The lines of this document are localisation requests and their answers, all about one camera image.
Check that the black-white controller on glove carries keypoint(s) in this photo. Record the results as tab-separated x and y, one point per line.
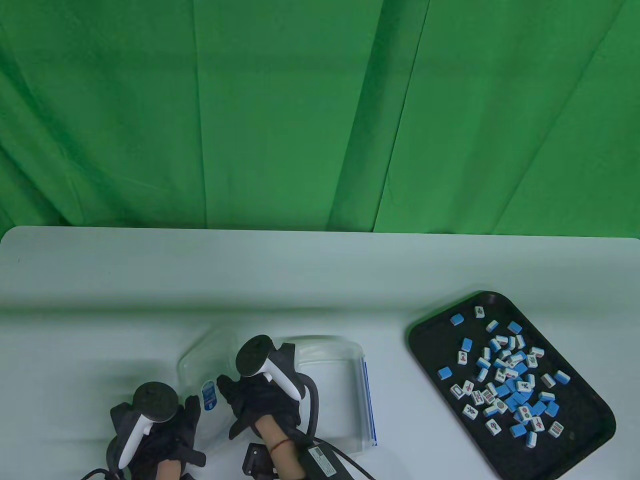
260	357
150	407

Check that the pile of blue-white mahjong tiles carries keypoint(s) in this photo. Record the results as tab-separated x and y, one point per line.
510	385

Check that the person's left thumb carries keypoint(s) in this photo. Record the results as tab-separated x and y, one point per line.
192	457

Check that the person's right thumb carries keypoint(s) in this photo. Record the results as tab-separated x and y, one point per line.
242	427

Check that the person's right hand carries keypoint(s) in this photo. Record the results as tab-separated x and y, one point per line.
265	402

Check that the clear plastic zip bag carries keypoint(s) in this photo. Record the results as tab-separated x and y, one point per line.
335	395

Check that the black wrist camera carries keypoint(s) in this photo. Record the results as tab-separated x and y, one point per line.
257	461

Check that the person's right forearm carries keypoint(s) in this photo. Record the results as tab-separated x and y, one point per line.
280	450

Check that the black-white controller on right glove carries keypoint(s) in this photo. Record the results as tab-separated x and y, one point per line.
260	357

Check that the person's left forearm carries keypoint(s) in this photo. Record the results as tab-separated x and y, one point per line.
170	471

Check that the green backdrop cloth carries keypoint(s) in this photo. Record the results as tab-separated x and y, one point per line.
300	110

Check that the person's left hand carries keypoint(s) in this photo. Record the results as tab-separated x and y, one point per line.
170	442

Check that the black-white controller on left glove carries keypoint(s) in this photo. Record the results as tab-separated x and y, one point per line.
150	407

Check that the black box with white label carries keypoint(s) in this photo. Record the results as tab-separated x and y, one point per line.
325	465

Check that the black plastic tray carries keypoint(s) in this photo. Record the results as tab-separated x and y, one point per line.
575	430

